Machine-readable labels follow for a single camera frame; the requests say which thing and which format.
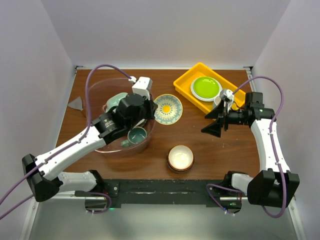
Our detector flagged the lime green plate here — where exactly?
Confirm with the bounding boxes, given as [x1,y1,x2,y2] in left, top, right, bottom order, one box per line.
[193,76,220,99]

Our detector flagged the pale green rectangular dish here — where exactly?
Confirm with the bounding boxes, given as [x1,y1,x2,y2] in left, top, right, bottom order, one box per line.
[104,92,128,112]

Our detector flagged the teal glazed mug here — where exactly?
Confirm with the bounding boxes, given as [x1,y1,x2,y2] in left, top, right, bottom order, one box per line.
[121,126,148,148]

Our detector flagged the yellow rimmed dark bowl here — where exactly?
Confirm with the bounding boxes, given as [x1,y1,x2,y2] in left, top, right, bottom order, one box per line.
[154,94,183,125]

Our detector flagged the light blue mug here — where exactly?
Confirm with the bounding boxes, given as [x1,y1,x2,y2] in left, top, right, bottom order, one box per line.
[212,96,221,110]

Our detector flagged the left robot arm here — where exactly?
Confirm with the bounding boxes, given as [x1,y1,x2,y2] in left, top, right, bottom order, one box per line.
[22,93,158,202]

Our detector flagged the grey triangular marker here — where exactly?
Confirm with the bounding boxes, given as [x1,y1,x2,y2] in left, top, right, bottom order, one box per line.
[67,96,84,111]

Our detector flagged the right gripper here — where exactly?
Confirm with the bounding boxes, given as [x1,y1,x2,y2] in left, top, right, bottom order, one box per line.
[201,98,249,138]

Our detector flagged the clear plastic bin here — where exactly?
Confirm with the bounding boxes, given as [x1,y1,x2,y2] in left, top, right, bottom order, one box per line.
[88,77,156,157]

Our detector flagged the brown bowl white inside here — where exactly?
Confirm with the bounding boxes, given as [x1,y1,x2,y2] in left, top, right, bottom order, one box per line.
[166,145,195,173]

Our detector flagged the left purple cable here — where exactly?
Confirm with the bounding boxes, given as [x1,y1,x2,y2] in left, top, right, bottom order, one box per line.
[0,64,133,221]

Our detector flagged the yellow plastic tray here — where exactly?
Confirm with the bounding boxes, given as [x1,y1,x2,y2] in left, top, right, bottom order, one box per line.
[173,62,238,114]

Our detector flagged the pale blue rimmed plate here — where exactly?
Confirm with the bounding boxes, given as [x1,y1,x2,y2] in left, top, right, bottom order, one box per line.
[190,78,222,102]

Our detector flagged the purple cable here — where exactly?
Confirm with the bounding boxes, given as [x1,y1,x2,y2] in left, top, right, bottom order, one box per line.
[206,76,287,219]
[0,64,133,221]

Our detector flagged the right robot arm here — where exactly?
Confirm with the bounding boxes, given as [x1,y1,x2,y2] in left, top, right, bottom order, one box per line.
[201,89,300,208]

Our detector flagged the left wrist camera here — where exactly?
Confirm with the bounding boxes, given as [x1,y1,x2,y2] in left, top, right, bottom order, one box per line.
[128,76,153,100]

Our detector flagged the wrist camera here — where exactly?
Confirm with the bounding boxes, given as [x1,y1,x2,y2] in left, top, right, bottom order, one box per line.
[219,88,235,109]
[128,76,153,100]

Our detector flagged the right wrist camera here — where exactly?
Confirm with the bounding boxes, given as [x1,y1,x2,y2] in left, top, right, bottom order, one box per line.
[219,88,235,109]

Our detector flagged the aluminium frame rail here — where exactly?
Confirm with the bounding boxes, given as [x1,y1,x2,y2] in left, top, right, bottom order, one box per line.
[18,194,76,240]

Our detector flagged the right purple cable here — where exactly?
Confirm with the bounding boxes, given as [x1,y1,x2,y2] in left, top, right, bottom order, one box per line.
[206,76,287,219]

